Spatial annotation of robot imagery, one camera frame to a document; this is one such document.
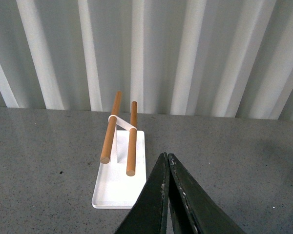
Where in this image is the wooden rack rod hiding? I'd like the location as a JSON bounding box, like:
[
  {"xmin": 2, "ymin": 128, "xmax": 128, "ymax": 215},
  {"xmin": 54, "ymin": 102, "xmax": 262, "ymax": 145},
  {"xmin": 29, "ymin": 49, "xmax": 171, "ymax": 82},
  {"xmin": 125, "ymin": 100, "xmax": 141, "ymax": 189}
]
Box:
[
  {"xmin": 126, "ymin": 101, "xmax": 137, "ymax": 176},
  {"xmin": 100, "ymin": 91, "xmax": 122, "ymax": 164}
]

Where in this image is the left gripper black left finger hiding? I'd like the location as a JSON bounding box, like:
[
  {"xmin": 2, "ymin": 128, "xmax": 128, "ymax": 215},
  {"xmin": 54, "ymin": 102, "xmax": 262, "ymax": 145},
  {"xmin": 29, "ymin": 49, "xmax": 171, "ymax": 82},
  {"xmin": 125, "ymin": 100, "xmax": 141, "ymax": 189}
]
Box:
[{"xmin": 115, "ymin": 153, "xmax": 169, "ymax": 234}]

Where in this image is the white towel rack stand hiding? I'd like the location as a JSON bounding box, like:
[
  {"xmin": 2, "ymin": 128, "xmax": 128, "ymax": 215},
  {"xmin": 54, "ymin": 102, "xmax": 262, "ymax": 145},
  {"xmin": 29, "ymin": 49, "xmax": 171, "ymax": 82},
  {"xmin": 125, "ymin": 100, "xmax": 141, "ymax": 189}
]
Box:
[{"xmin": 92, "ymin": 116, "xmax": 147, "ymax": 209}]

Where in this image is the right wooden rack rod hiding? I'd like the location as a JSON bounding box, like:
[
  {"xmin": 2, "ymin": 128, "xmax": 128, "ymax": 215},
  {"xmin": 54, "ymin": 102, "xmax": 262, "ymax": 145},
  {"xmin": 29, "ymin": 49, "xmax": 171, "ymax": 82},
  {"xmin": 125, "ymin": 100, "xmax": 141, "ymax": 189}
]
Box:
[{"xmin": 126, "ymin": 101, "xmax": 137, "ymax": 176}]

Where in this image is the left wooden rack rod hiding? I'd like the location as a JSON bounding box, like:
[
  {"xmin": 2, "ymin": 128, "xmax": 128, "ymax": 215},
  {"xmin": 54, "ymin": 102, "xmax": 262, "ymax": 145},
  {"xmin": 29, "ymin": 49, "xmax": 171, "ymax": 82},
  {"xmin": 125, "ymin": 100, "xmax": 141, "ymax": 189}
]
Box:
[{"xmin": 100, "ymin": 91, "xmax": 122, "ymax": 164}]

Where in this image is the white pleated curtain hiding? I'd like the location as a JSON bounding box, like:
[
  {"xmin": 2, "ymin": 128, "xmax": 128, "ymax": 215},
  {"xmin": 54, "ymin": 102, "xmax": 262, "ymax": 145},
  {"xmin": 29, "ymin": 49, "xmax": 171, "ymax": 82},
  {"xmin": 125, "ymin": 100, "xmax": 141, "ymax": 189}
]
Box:
[{"xmin": 0, "ymin": 0, "xmax": 293, "ymax": 120}]

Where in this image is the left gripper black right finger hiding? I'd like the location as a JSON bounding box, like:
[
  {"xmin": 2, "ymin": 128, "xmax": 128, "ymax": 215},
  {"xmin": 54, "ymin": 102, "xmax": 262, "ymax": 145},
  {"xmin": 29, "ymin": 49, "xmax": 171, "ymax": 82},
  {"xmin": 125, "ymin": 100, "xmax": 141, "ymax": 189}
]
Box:
[{"xmin": 168, "ymin": 154, "xmax": 244, "ymax": 234}]

